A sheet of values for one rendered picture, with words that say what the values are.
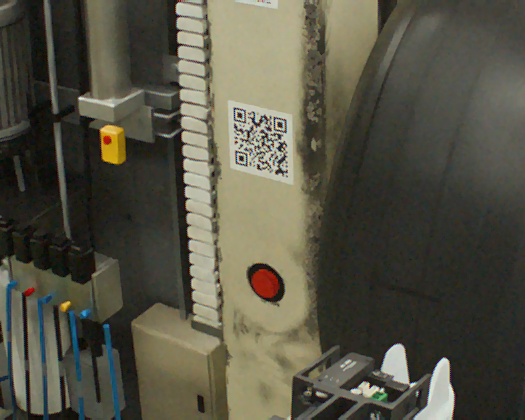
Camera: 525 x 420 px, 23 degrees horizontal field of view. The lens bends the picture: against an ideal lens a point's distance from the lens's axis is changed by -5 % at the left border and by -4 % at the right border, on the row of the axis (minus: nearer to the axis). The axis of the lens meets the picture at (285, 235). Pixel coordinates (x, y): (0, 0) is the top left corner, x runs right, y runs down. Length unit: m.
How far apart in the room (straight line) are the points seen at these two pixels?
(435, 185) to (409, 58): 0.11
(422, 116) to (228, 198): 0.39
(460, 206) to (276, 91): 0.33
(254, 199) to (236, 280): 0.11
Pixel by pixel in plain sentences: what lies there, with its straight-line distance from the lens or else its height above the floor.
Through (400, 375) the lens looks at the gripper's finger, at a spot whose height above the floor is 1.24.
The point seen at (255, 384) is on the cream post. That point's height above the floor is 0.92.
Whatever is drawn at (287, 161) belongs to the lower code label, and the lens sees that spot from 1.28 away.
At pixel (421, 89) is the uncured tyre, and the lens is 1.02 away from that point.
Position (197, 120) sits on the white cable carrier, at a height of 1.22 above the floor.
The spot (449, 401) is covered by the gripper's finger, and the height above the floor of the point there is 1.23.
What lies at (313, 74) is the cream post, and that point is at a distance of 1.23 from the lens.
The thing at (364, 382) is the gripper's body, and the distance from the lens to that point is 0.83.
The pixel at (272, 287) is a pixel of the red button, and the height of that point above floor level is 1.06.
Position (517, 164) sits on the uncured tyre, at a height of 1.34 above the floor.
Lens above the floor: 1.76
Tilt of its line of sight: 29 degrees down
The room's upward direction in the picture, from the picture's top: 2 degrees counter-clockwise
